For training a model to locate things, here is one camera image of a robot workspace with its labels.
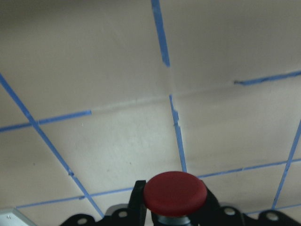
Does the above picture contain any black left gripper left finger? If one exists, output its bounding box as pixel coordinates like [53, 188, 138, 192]
[61, 180, 147, 226]

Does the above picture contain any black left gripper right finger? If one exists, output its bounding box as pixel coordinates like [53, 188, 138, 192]
[190, 181, 300, 226]

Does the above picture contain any red emergency stop button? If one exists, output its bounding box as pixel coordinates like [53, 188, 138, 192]
[143, 171, 208, 226]

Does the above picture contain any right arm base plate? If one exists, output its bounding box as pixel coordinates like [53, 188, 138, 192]
[0, 208, 34, 226]

